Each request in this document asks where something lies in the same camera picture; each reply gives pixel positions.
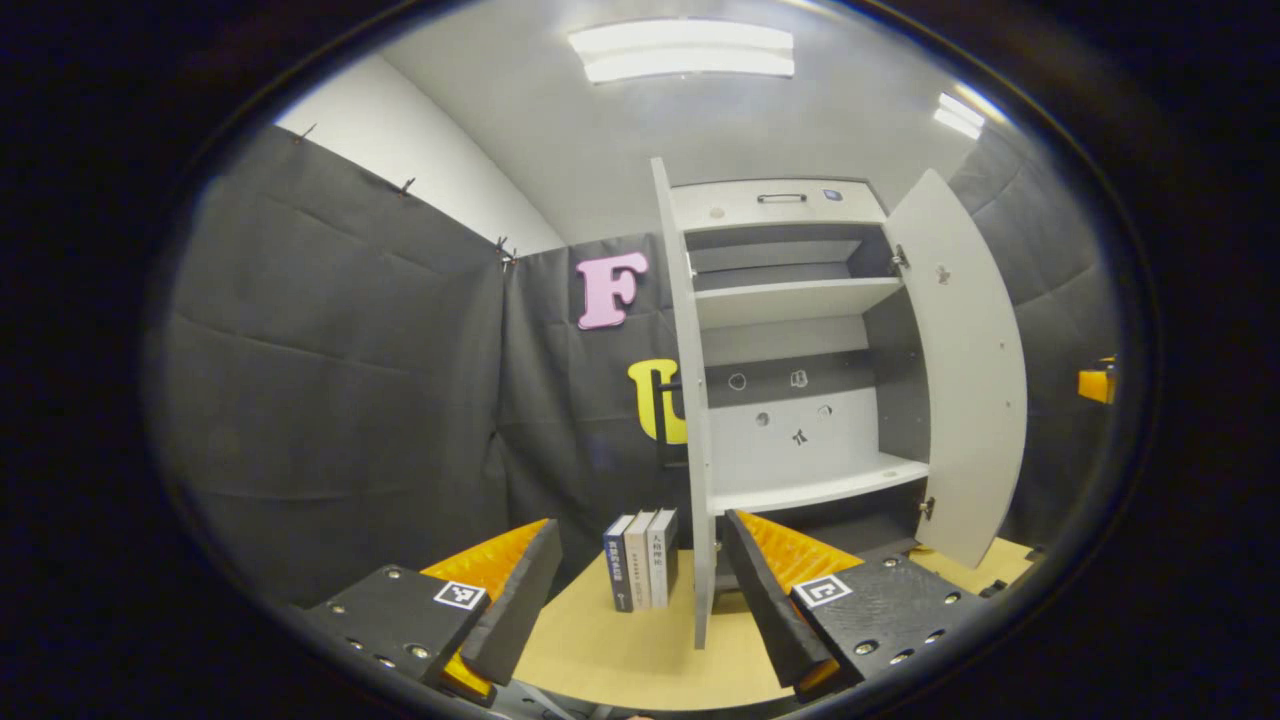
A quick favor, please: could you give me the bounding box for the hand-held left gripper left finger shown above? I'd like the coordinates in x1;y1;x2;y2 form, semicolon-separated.
300;517;563;706

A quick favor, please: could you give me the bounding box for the grey double-door shoe cabinet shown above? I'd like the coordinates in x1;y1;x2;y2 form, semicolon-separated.
650;157;1031;651

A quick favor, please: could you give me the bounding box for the small ceiling light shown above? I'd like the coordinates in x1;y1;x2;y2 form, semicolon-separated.
932;85;1006;141

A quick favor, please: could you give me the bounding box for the grey cabinet drawer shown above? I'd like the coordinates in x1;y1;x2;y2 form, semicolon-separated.
668;178;889;233

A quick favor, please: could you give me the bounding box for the grey shoe cabinet door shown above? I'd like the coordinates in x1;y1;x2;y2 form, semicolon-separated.
650;157;719;651
885;168;1029;571

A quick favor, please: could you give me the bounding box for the black backdrop cloth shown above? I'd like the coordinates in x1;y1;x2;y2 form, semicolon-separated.
150;120;1121;606

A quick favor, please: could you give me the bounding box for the large ceiling light panel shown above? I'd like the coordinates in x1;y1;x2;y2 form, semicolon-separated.
568;18;796;84

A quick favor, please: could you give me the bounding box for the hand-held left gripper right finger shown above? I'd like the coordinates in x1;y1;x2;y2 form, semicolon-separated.
722;508;996;704

